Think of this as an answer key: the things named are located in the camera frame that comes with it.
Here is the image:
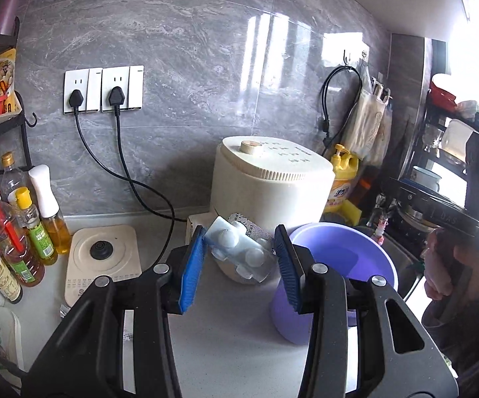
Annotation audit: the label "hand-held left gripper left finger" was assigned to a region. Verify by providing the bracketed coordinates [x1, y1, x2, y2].
[21, 226, 208, 398]

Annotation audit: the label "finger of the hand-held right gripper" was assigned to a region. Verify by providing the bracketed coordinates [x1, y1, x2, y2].
[381, 177, 441, 230]

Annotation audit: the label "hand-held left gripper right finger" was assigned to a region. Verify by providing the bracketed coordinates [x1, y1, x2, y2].
[273, 224, 459, 398]

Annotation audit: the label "white pill blister pack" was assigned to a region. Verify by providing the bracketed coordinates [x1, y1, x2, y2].
[205, 216, 275, 283]

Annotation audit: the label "purple plastic bucket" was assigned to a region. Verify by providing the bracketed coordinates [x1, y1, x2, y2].
[269, 223, 398, 345]

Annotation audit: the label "silver foil blister sheet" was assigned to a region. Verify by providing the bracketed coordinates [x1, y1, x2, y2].
[227, 212, 274, 244]

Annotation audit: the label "person's right hand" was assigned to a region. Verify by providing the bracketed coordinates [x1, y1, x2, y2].
[422, 228, 479, 300]

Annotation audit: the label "white enamel mug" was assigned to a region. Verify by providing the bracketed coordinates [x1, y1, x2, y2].
[411, 166, 443, 193]

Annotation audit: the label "small pink ornament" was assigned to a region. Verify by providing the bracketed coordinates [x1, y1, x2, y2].
[372, 203, 389, 244]

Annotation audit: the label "black window shelf rack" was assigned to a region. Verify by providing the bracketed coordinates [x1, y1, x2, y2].
[422, 87, 479, 216]

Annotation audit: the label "white container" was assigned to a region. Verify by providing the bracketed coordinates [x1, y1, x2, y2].
[440, 119, 474, 164]

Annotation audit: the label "yellow sponge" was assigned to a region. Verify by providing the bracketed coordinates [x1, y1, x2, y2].
[339, 199, 362, 225]

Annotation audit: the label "pale hanging bag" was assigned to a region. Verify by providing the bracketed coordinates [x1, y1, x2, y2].
[368, 108, 394, 166]

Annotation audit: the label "yellow dish soap bottle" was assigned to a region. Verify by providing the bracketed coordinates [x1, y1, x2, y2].
[324, 144, 360, 216]

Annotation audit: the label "white round kitchen appliance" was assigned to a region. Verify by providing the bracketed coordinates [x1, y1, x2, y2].
[187, 136, 334, 285]

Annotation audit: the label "hanging plastic bags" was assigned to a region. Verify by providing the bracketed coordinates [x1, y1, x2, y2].
[341, 87, 389, 160]

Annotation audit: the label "red bowl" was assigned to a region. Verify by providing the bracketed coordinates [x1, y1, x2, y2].
[430, 74, 461, 106]

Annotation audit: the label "white cap oil spray bottle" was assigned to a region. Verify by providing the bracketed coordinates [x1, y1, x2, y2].
[28, 165, 72, 255]

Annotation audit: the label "yellow cap green label bottle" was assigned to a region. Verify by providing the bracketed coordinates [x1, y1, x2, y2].
[14, 187, 59, 266]

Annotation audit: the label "red cap oil bottle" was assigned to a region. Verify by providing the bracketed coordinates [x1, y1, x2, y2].
[0, 188, 45, 287]

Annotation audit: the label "white plastic tray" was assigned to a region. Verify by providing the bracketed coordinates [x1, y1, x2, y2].
[0, 306, 25, 371]

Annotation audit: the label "clear bottle gold cap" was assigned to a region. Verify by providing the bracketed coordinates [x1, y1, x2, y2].
[0, 152, 30, 204]

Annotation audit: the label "yellow snack bag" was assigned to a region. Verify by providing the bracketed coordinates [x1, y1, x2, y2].
[0, 47, 18, 96]

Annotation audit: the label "black power cable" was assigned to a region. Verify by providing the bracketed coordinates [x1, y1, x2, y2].
[115, 105, 178, 270]
[74, 108, 188, 222]

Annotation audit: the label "hanging black cord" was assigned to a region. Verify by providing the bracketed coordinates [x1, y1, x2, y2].
[320, 65, 363, 158]

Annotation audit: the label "wall hook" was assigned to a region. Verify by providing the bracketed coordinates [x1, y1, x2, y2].
[343, 49, 370, 69]

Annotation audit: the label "white wall socket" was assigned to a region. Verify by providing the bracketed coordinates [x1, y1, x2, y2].
[101, 65, 145, 112]
[63, 67, 103, 114]

